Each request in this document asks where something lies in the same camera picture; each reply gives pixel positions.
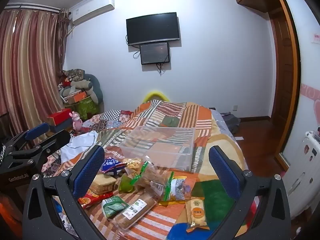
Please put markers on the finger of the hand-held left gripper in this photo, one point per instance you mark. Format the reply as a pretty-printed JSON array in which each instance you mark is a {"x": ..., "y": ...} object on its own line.
[
  {"x": 58, "y": 140},
  {"x": 37, "y": 131}
]

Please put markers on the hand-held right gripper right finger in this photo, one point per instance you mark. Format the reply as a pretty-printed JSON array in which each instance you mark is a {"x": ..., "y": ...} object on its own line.
[{"x": 223, "y": 171}]

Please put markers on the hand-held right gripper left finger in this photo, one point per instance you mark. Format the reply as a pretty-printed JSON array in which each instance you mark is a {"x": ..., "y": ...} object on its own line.
[{"x": 87, "y": 172}]

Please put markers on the blue snack bag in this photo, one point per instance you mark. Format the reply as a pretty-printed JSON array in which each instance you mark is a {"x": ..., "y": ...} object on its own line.
[{"x": 112, "y": 165}]

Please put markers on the green jelly cup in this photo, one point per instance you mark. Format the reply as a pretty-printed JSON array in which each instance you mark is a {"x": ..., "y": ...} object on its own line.
[{"x": 126, "y": 185}]

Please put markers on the long sliced biscuit pack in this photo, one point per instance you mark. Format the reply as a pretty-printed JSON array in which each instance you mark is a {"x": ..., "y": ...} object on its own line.
[{"x": 132, "y": 212}]

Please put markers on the clear plastic storage box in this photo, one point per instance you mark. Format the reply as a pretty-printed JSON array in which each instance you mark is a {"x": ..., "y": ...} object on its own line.
[{"x": 160, "y": 142}]

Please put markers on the clear bag of puffed snacks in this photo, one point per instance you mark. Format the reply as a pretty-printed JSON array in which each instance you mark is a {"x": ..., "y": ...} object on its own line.
[{"x": 132, "y": 163}]

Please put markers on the green-sealed bag of brown snacks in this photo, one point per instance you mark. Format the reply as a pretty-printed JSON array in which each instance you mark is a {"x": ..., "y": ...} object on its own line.
[{"x": 150, "y": 177}]

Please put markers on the dark grey flat box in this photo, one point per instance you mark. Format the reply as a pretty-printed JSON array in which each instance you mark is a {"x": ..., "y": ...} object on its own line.
[{"x": 61, "y": 126}]

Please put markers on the tan square biscuit packet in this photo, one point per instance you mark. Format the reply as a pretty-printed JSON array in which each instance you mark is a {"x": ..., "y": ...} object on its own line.
[{"x": 102, "y": 183}]

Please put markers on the white cloth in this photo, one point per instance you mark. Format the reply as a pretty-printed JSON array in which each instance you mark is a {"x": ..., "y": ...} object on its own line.
[{"x": 80, "y": 145}]

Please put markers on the red flat box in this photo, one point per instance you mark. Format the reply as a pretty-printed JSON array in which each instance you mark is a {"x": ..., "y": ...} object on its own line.
[{"x": 60, "y": 116}]

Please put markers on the pink bunny toy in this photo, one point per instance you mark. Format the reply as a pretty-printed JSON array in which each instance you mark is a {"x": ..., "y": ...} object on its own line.
[{"x": 77, "y": 122}]

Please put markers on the red snack packet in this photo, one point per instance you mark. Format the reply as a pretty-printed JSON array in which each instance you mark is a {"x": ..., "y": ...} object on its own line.
[{"x": 92, "y": 200}]

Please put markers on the white paper sheet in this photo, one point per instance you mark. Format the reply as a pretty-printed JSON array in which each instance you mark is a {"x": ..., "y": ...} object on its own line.
[{"x": 239, "y": 138}]

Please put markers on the green snack packet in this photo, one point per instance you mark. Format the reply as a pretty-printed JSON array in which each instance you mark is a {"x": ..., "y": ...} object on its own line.
[{"x": 113, "y": 206}]

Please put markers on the green cardboard box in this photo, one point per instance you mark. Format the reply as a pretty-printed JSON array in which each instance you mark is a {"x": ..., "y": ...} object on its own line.
[{"x": 87, "y": 107}]

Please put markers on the orange cardboard box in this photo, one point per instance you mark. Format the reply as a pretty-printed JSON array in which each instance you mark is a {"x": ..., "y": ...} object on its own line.
[{"x": 76, "y": 97}]

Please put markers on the green-sealed bag with label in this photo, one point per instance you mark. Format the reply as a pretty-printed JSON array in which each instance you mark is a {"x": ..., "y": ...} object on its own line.
[{"x": 178, "y": 188}]

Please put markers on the grey bed sheet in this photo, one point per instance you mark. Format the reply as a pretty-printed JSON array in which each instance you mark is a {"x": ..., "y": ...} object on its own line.
[{"x": 221, "y": 122}]

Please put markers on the yellow cake packet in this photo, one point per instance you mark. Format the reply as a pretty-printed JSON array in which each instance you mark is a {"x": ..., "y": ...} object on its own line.
[{"x": 197, "y": 212}]

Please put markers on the grey backpack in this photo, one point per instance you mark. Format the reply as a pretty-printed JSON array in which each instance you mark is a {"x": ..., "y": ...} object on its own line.
[{"x": 231, "y": 122}]

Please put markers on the checkered patchwork quilt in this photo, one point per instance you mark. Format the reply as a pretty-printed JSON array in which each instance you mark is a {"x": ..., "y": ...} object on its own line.
[{"x": 112, "y": 117}]

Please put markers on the striped curtain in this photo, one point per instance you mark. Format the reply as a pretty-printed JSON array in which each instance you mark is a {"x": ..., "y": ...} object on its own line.
[{"x": 30, "y": 67}]

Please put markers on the floral cushion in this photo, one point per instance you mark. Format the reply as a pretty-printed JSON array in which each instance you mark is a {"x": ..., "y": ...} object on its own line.
[{"x": 73, "y": 73}]

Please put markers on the orange patchwork blanket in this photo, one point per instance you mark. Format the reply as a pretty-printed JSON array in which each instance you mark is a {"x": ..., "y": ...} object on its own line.
[{"x": 175, "y": 112}]

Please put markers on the white appliance with stickers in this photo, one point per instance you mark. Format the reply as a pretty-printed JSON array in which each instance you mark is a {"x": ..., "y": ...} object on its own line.
[{"x": 302, "y": 170}]

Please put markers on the yellow round object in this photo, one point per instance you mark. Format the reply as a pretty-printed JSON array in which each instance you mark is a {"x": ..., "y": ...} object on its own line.
[{"x": 155, "y": 95}]

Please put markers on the wooden door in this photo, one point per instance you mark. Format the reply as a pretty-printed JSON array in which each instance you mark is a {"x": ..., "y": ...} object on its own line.
[{"x": 282, "y": 80}]

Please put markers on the small black monitor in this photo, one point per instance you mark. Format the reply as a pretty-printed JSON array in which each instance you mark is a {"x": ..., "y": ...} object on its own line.
[{"x": 153, "y": 53}]

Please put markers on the white air conditioner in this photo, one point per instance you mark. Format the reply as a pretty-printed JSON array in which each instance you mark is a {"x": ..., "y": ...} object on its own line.
[{"x": 92, "y": 10}]

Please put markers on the white wall socket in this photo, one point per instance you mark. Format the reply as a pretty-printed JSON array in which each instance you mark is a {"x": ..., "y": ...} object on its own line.
[{"x": 234, "y": 107}]

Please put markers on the pink wall border sticker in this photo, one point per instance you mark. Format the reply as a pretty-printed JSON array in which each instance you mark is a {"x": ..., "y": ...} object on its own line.
[{"x": 311, "y": 92}]

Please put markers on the black wall television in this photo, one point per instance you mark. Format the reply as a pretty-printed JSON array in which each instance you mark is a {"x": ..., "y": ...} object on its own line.
[{"x": 152, "y": 27}]

